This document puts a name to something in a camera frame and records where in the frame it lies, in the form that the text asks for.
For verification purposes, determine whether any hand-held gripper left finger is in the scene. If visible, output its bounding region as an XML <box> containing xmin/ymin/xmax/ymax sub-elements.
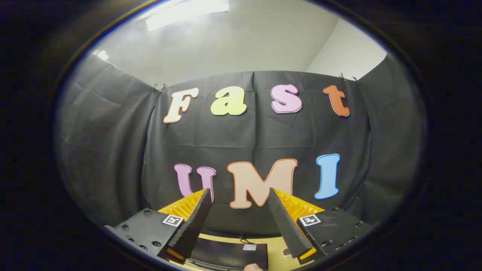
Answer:
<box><xmin>104</xmin><ymin>188</ymin><xmax>213</xmax><ymax>262</ymax></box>

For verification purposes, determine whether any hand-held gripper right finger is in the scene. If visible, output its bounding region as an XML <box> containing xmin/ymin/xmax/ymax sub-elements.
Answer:
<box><xmin>268</xmin><ymin>188</ymin><xmax>374</xmax><ymax>263</ymax></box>

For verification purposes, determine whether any black backdrop cloth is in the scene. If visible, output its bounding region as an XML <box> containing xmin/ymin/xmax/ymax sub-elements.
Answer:
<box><xmin>55</xmin><ymin>53</ymin><xmax>428</xmax><ymax>238</ymax></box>

